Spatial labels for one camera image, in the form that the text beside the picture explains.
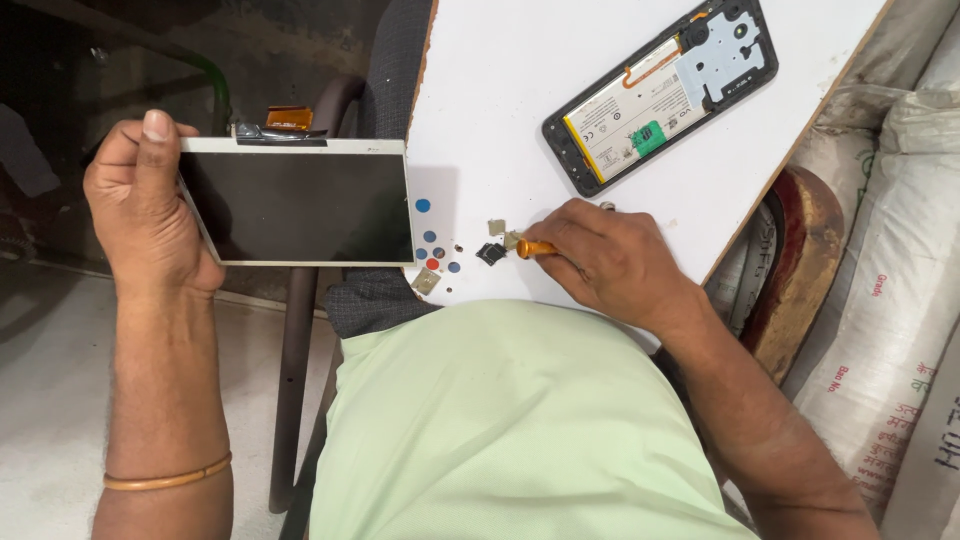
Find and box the white woven sack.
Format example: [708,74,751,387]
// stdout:
[813,0,960,136]

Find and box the brown chair with grey upholstery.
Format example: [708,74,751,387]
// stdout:
[267,0,445,540]

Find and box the large white printed sack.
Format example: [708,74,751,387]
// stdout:
[782,88,960,520]

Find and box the person's right hand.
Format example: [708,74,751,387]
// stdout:
[522,198,711,339]

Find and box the detached phone display panel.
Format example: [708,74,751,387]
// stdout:
[178,105,417,268]

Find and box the green metal pipe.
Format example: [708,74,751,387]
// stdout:
[30,0,234,138]

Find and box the copper bangle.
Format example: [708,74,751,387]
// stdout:
[102,450,234,493]

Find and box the person's left hand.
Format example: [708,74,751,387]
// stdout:
[82,108,227,298]

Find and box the white sack with dark print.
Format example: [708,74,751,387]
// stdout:
[879,352,960,540]

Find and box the opened black phone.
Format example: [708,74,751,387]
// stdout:
[540,0,780,200]

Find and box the light green shirt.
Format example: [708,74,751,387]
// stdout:
[308,297,760,540]

